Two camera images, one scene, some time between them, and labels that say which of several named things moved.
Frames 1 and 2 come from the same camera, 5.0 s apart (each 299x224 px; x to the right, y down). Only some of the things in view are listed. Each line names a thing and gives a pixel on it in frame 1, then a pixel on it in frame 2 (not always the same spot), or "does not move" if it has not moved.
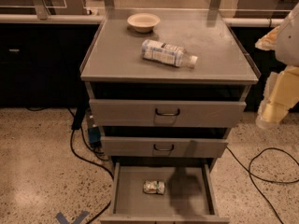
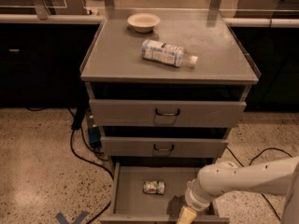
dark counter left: x=41 y=56 does not move
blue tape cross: x=78 y=220 does not move
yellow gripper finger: x=280 y=94 to x=187 y=216
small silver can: x=154 y=187 does not move
